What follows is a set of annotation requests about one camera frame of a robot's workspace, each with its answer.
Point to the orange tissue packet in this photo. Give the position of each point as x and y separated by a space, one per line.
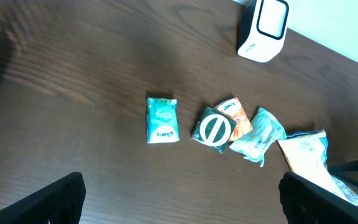
233 109

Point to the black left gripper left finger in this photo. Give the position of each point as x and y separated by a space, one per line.
60 202

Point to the yellow printed bag pack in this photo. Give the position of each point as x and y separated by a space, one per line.
306 155

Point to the white barcode scanner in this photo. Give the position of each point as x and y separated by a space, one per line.
262 29

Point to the teal snack packet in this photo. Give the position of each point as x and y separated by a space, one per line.
266 130

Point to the white teal tissue pack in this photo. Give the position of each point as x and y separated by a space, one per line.
162 124

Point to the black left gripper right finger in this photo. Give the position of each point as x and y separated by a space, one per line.
305 202

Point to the dark green round-logo packet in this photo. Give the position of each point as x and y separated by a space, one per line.
214 129

